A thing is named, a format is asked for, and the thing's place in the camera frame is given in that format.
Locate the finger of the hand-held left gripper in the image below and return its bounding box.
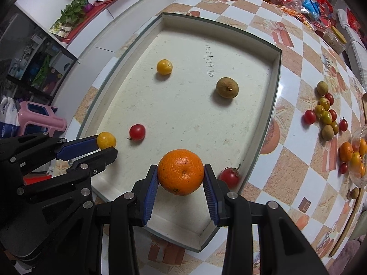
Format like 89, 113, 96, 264
0, 132, 99, 167
17, 147, 119, 199

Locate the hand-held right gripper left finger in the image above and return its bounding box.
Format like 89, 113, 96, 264
109, 165, 159, 275

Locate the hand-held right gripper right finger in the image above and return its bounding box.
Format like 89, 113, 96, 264
202, 165, 327, 275

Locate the orange tangerine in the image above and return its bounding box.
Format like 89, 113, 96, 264
157, 149, 205, 196
339, 142, 354, 162

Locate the white shallow tray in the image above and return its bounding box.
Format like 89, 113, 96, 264
75, 12, 282, 253

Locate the pink plastic stool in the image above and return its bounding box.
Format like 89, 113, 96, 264
18, 101, 68, 138

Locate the white plastic bag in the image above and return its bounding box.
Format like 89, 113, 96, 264
0, 95, 22, 138

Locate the dark display shelf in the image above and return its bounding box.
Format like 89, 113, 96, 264
0, 11, 78, 104

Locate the green potted plant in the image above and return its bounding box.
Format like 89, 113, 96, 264
50, 0, 94, 38

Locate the red cloth runner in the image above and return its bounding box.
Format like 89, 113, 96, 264
61, 0, 161, 45

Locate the pink cloth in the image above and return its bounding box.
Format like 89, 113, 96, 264
327, 239, 364, 275

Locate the small yellow-orange citrus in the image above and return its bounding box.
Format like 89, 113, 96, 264
350, 151, 362, 175

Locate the clear glass bowl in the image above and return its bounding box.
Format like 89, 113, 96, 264
350, 126, 367, 188

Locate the plastic jar yellow lid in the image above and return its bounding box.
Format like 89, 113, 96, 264
323, 26, 347, 53

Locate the grey covered sofa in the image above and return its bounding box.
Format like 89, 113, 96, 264
337, 6, 367, 92

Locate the blue snack packet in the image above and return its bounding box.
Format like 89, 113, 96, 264
302, 0, 322, 20

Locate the red patterned cushion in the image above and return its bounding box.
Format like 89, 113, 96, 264
345, 7, 362, 30

